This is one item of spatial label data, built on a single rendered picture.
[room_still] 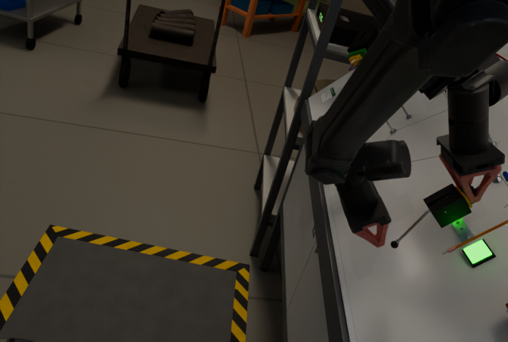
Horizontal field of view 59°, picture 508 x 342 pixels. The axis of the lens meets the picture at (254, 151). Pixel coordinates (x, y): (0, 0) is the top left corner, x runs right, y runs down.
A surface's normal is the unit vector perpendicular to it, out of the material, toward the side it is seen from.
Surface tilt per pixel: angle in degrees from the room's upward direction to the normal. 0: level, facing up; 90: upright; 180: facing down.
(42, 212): 0
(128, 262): 0
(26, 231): 0
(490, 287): 50
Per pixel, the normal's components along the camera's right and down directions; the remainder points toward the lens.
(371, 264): -0.59, -0.70
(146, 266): 0.23, -0.83
